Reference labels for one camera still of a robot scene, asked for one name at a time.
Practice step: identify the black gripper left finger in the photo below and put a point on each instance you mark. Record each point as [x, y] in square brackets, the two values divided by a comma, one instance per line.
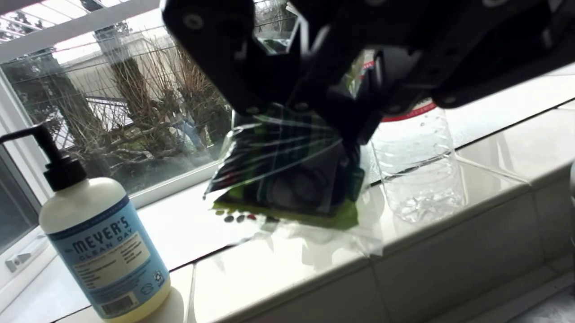
[227, 54]

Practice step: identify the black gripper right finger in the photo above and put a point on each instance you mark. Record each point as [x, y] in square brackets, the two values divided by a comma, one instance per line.
[455, 47]

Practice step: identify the green sponge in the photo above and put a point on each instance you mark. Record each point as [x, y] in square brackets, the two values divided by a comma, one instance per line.
[288, 173]

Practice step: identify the small clear water bottle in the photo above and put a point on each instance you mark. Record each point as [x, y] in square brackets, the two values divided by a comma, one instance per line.
[425, 173]

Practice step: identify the blue label soap pump bottle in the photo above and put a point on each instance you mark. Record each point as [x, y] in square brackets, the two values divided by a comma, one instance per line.
[101, 251]

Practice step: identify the white window frame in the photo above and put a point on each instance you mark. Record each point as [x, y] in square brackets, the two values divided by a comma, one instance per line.
[173, 185]

